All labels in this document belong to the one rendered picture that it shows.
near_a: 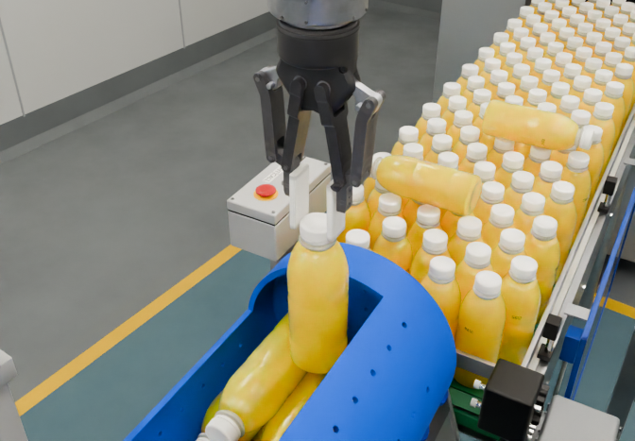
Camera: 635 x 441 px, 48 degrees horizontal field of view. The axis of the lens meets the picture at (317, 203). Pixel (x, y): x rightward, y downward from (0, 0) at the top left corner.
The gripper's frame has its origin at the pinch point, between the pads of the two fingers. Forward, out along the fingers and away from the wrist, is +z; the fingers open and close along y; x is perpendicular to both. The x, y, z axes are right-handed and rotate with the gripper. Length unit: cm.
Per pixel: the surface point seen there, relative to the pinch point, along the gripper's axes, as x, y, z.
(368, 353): -3.4, 8.4, 15.1
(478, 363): 24.1, 14.8, 38.6
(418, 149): 60, -11, 26
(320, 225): -0.3, 0.6, 2.5
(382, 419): -7.8, 12.3, 19.0
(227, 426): -13.5, -4.1, 23.9
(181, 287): 101, -116, 137
